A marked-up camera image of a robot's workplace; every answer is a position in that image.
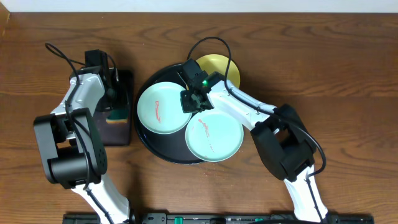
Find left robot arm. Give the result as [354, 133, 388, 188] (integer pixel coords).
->
[34, 66, 134, 223]

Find yellow plate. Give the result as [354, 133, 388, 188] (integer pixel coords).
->
[195, 54, 241, 88]

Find round black tray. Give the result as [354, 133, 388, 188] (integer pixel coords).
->
[134, 64, 206, 164]

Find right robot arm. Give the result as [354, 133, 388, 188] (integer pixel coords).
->
[180, 72, 328, 223]

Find dark rectangular tray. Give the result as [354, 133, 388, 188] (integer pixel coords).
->
[93, 70, 134, 146]

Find green yellow sponge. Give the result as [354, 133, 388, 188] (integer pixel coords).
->
[106, 109, 129, 124]

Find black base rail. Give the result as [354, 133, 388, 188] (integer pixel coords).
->
[62, 212, 375, 224]

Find mint plate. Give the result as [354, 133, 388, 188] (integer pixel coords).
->
[185, 109, 244, 162]
[137, 82, 192, 134]

